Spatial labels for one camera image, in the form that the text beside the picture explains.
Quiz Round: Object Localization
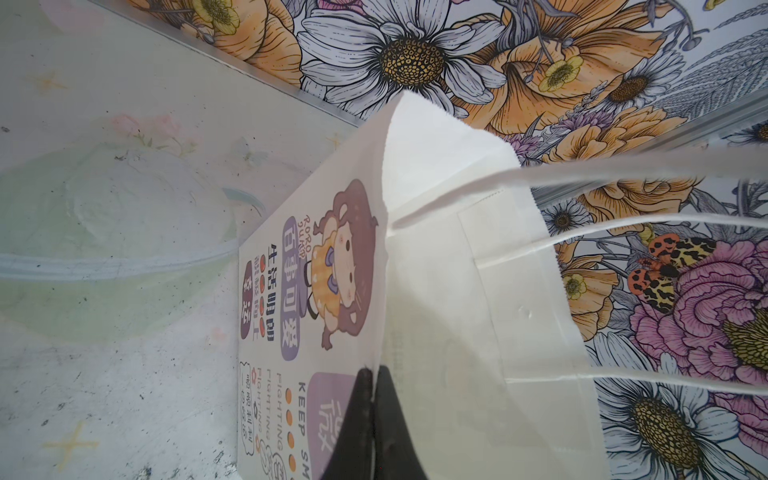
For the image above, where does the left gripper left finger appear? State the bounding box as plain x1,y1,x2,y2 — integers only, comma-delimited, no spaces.
321,368,374,480

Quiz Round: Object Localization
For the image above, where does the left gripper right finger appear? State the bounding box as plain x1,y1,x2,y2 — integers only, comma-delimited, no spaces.
373,365,428,480

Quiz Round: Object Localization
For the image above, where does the white paper bag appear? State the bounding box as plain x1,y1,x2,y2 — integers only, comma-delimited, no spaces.
236,94,767,479

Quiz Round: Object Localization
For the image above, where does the clear plastic bowl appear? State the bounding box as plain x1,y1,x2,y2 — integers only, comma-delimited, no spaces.
1,142,258,342

